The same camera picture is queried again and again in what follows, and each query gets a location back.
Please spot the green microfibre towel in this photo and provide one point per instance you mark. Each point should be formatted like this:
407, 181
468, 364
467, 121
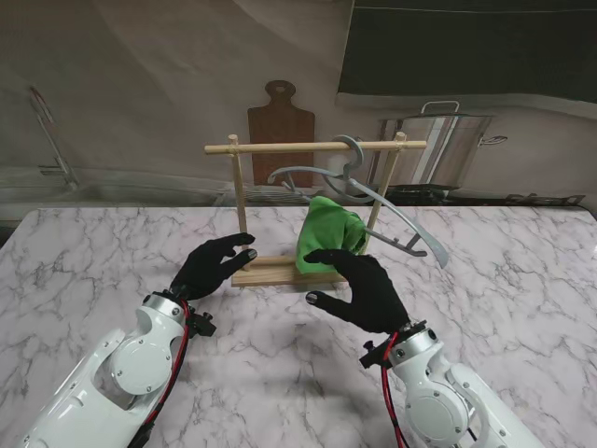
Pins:
326, 228

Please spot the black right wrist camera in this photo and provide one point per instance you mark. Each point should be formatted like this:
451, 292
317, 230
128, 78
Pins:
373, 357

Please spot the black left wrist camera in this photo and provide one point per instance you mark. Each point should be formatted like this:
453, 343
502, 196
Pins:
203, 324

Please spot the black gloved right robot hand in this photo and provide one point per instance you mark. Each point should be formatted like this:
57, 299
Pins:
368, 294

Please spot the wooden rack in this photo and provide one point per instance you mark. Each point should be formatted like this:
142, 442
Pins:
280, 276

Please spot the brown wooden cutting board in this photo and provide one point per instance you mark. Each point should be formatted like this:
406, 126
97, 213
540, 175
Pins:
280, 130

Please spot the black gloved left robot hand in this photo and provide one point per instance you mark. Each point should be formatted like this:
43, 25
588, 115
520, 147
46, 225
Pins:
210, 270

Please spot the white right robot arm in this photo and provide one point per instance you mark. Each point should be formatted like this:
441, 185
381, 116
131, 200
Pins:
448, 396

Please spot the grey clothes hanger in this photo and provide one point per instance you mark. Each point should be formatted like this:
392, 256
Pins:
359, 186

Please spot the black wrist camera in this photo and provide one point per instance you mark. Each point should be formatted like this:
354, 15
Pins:
373, 357
203, 324

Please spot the steel stockpot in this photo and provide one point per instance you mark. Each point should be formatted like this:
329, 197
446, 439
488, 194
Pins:
443, 144

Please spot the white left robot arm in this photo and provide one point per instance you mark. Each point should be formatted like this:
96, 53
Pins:
102, 378

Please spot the white candle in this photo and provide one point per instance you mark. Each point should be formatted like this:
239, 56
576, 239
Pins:
335, 163

